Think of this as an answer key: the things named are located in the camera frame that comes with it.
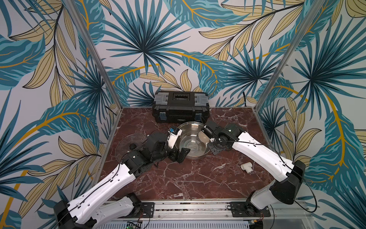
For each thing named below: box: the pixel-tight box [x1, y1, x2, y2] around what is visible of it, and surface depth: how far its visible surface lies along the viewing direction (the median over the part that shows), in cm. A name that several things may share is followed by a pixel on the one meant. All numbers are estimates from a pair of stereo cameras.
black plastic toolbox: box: [152, 91, 211, 124], surface depth 100 cm
